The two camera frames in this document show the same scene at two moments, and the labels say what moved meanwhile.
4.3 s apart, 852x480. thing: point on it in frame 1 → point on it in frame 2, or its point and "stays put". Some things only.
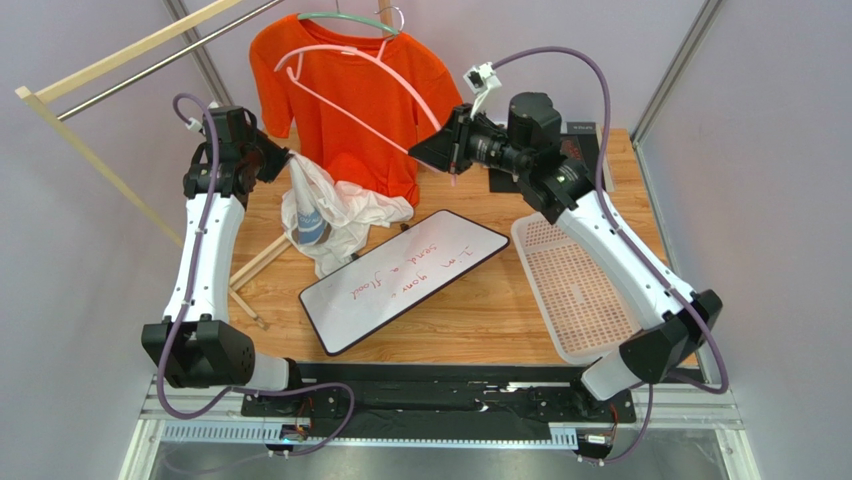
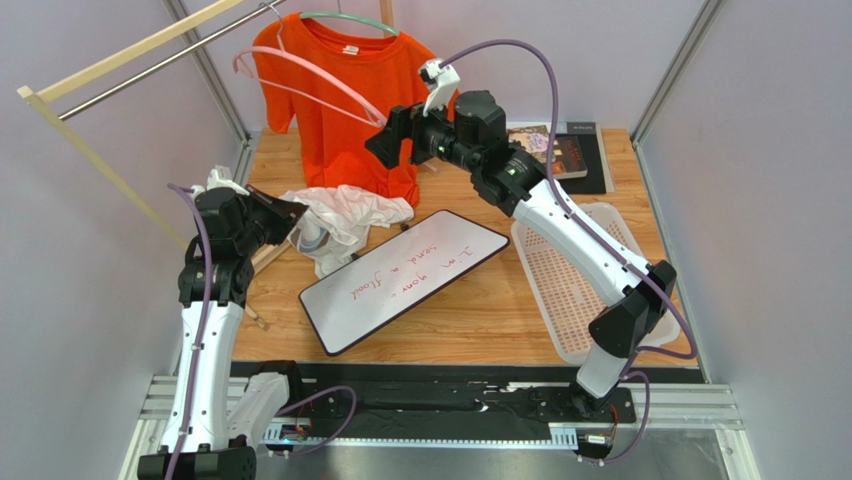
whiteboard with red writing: x=360 y=296 stays put
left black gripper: x=278 y=157 → x=283 y=213
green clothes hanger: x=346 y=16 stays put
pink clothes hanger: x=293 y=74 → x=380 y=120
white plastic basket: x=585 y=312 stays put
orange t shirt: x=360 y=99 stays put
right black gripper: x=457 y=139 → x=405 y=128
